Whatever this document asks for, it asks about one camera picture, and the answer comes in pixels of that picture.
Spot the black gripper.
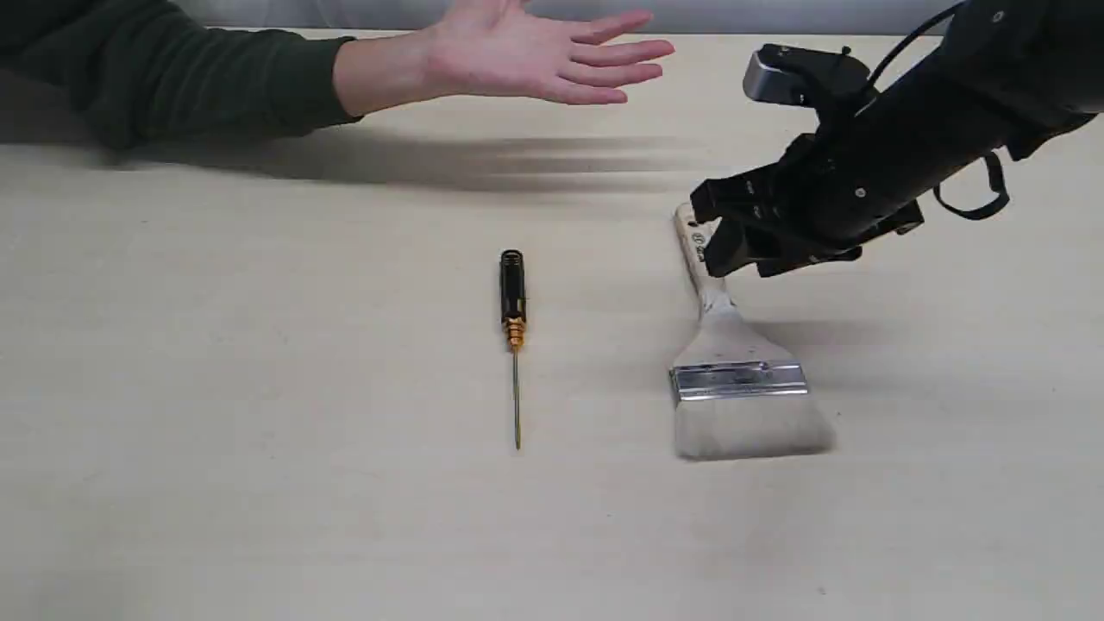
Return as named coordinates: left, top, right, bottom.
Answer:
left=690, top=134, right=925, bottom=278

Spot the wide wooden paint brush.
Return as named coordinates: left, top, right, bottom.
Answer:
left=668, top=202, right=836, bottom=462

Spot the black and gold screwdriver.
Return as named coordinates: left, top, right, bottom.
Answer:
left=499, top=250, right=527, bottom=451

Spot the forearm in dark green sleeve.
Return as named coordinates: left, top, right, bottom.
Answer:
left=0, top=0, right=432, bottom=154

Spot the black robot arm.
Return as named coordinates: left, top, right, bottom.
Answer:
left=690, top=1, right=1103, bottom=278

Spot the person's bare hand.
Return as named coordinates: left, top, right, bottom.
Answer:
left=417, top=1, right=675, bottom=106

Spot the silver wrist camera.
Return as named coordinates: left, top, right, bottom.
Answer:
left=742, top=44, right=871, bottom=110

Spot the black cable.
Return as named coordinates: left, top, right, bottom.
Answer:
left=862, top=0, right=1010, bottom=221

